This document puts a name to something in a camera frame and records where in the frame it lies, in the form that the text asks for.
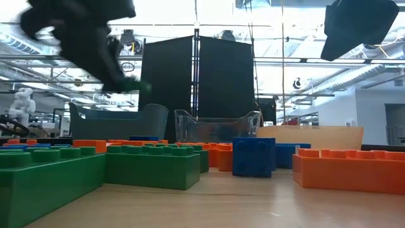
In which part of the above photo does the teal plastic bin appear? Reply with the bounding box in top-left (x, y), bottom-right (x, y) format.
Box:
top-left (68, 101), bottom-right (170, 142)

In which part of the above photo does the black folding partition screen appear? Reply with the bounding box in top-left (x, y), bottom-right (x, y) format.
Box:
top-left (138, 28), bottom-right (256, 142)

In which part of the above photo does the clear plastic bin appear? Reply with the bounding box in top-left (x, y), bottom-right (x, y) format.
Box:
top-left (173, 108), bottom-right (262, 143)

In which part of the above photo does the green 2x4 toy brick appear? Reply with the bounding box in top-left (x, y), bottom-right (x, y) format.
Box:
top-left (104, 144), bottom-right (202, 191)
top-left (192, 148), bottom-right (210, 174)
top-left (0, 148), bottom-right (106, 228)

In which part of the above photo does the black hanging cable coil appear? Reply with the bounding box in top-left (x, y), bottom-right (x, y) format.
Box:
top-left (120, 61), bottom-right (136, 73)

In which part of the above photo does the blue 2x2 toy brick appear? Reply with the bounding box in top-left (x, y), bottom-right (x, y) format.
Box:
top-left (232, 136), bottom-right (277, 178)

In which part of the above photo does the black box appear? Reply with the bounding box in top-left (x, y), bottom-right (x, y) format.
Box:
top-left (254, 97), bottom-right (278, 127)

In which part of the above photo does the orange plastic tray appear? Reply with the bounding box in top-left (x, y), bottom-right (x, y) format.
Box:
top-left (256, 125), bottom-right (365, 150)

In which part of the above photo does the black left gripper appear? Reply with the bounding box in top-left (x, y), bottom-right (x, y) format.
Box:
top-left (18, 0), bottom-right (137, 94)

